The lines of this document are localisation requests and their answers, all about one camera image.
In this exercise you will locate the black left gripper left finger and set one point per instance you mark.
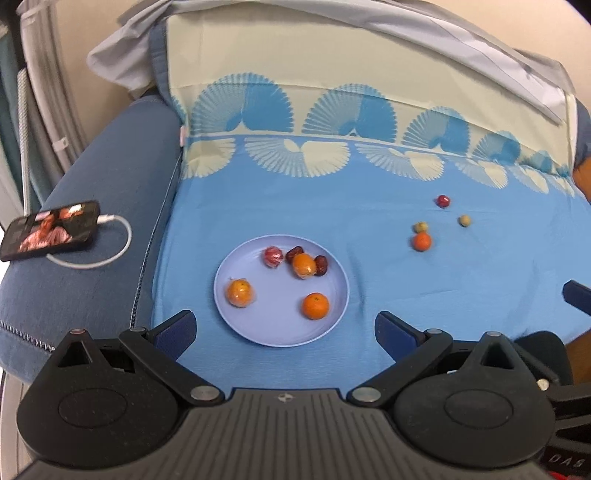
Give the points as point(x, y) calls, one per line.
point(151, 354)

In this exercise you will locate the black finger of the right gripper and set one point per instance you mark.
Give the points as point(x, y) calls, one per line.
point(577, 295)

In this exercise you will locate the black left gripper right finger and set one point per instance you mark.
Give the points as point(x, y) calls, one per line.
point(432, 369)

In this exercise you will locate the small orange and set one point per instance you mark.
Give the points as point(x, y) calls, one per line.
point(422, 241)

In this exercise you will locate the yellow-green longan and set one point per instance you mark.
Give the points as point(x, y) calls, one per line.
point(465, 220)
point(420, 227)

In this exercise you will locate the small red fruit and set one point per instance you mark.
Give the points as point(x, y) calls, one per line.
point(443, 201)

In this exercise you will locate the black clothed knee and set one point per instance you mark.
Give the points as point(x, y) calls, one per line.
point(549, 349)

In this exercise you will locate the wrapped orange on plate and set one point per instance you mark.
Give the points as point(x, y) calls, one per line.
point(240, 293)

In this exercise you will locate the bare orange on plate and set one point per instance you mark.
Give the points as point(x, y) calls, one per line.
point(315, 306)

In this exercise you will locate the cardboard box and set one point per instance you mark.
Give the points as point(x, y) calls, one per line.
point(582, 177)

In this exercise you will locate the light blue round plate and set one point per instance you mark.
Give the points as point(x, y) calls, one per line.
point(274, 318)

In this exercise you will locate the dark red date right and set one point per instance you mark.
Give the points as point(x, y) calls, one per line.
point(321, 265)

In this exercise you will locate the dark red date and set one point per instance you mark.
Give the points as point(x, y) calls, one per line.
point(321, 265)
point(297, 250)

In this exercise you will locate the black smartphone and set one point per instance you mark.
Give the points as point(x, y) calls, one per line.
point(58, 230)

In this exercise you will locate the dark red date left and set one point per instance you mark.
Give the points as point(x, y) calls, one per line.
point(297, 250)

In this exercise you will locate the blue patterned cloth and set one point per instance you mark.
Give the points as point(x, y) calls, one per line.
point(354, 167)

